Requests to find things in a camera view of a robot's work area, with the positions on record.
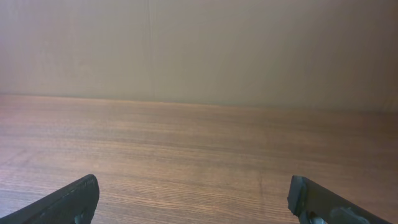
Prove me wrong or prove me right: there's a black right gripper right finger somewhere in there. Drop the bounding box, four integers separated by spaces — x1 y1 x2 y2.
287 175 391 224

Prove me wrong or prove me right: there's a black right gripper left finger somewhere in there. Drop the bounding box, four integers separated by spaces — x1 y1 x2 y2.
1 174 100 224

